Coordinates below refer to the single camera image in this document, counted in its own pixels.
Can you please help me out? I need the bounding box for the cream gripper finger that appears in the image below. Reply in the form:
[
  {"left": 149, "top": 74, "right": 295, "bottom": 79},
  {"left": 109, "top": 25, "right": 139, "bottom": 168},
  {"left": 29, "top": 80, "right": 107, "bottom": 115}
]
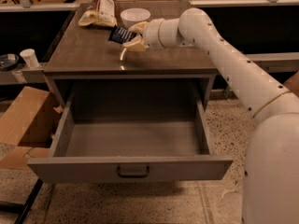
[
  {"left": 122, "top": 35, "right": 149, "bottom": 52},
  {"left": 128, "top": 21, "right": 148, "bottom": 35}
]

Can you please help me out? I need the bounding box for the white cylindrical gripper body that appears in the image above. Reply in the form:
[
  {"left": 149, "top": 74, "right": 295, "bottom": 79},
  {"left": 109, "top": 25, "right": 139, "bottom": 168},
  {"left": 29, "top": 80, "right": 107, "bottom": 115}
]
[{"left": 142, "top": 19, "right": 186, "bottom": 49}]

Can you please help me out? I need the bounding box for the dark blue rxbar wrapper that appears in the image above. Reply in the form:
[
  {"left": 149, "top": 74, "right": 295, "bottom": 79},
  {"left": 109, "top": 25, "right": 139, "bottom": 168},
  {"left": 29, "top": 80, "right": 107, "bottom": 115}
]
[{"left": 108, "top": 26, "right": 137, "bottom": 44}]

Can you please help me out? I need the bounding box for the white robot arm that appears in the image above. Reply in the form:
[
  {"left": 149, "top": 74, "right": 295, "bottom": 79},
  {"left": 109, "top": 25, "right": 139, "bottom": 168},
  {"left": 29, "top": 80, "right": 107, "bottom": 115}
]
[{"left": 125, "top": 8, "right": 299, "bottom": 224}]

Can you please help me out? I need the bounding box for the grey cabinet with counter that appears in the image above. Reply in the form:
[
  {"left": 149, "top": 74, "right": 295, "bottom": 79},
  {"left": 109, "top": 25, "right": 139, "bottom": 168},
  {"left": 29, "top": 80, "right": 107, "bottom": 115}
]
[{"left": 44, "top": 4, "right": 217, "bottom": 105}]

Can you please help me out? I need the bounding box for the grey open drawer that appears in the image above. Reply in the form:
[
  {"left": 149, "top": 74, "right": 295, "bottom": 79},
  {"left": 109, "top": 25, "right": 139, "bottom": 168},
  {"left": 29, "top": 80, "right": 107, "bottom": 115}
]
[{"left": 29, "top": 87, "right": 233, "bottom": 183}]

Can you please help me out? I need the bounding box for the white ceramic bowl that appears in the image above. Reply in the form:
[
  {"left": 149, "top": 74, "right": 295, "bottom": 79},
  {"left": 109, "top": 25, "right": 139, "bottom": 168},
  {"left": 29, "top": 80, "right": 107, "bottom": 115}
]
[{"left": 121, "top": 7, "right": 150, "bottom": 28}]

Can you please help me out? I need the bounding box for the brown chip bag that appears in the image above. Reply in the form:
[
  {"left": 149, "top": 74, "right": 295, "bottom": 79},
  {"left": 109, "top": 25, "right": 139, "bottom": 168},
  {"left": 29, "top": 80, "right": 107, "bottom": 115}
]
[{"left": 78, "top": 0, "right": 117, "bottom": 27}]

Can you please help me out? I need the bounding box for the white paper cup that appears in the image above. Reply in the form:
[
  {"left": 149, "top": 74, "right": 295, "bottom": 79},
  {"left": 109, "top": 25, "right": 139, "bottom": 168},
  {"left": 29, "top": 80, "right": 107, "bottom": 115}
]
[{"left": 20, "top": 49, "right": 39, "bottom": 68}]

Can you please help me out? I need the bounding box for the grey left side shelf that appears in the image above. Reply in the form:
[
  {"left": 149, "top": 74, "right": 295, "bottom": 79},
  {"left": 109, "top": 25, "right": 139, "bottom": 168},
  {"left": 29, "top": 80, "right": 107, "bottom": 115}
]
[{"left": 0, "top": 63, "right": 46, "bottom": 85}]

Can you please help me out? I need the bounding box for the dark round dish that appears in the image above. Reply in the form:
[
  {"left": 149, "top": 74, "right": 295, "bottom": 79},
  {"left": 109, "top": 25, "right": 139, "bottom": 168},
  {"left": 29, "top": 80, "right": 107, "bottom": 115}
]
[{"left": 0, "top": 53, "right": 19, "bottom": 71}]

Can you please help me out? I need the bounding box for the brown cardboard box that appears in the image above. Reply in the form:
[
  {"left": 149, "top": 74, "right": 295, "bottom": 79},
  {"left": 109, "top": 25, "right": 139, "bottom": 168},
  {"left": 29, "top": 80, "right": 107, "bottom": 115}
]
[{"left": 0, "top": 86, "right": 63, "bottom": 170}]

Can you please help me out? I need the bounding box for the cardboard box at right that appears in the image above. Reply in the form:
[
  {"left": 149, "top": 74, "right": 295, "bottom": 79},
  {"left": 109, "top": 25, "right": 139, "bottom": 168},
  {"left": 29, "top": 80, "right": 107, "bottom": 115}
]
[{"left": 283, "top": 71, "right": 299, "bottom": 97}]

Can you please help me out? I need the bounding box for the black floor stand leg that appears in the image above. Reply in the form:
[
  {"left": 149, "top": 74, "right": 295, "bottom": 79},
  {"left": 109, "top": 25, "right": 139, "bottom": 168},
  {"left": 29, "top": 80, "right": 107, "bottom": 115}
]
[{"left": 0, "top": 178, "right": 43, "bottom": 224}]

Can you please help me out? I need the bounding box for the black drawer handle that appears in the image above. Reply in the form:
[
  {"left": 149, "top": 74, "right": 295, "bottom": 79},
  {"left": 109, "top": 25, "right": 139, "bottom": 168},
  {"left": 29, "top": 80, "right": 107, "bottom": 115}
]
[{"left": 117, "top": 166, "right": 150, "bottom": 178}]

